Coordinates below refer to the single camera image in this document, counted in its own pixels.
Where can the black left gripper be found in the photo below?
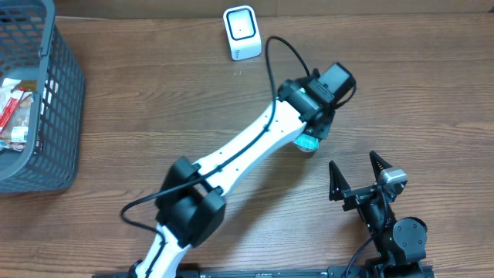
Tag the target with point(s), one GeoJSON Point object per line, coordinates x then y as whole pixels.
{"type": "Point", "coordinates": [324, 126]}

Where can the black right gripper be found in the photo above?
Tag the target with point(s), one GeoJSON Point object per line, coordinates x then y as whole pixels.
{"type": "Point", "coordinates": [363, 194]}

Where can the green lid jar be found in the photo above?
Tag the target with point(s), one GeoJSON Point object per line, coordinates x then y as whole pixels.
{"type": "Point", "coordinates": [307, 143]}

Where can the brown red snack bag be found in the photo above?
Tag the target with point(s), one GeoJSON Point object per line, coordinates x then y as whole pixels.
{"type": "Point", "coordinates": [16, 101]}

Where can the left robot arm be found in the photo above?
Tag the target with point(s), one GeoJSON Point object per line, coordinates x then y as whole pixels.
{"type": "Point", "coordinates": [192, 200]}

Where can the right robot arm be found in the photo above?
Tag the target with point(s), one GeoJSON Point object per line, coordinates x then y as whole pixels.
{"type": "Point", "coordinates": [395, 247]}

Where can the white barcode scanner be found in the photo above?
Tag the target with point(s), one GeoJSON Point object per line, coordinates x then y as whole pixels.
{"type": "Point", "coordinates": [242, 32]}

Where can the grey plastic mesh basket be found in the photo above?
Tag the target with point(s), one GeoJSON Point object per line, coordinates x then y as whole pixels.
{"type": "Point", "coordinates": [32, 48]}

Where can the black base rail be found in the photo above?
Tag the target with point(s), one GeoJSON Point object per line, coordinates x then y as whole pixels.
{"type": "Point", "coordinates": [330, 272]}

